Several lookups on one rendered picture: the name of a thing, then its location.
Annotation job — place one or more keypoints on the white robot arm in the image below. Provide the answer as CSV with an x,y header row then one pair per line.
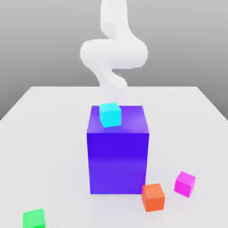
x,y
114,53

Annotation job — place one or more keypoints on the small cyan cube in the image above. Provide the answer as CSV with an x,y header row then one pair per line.
x,y
110,115

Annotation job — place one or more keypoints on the small orange cube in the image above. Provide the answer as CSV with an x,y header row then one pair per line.
x,y
153,198

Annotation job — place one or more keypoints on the small magenta cube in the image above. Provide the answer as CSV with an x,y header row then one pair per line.
x,y
184,184

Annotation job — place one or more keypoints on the small green cube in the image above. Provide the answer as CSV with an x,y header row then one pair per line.
x,y
33,219

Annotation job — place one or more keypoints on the large purple box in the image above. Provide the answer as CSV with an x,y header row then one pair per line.
x,y
117,160

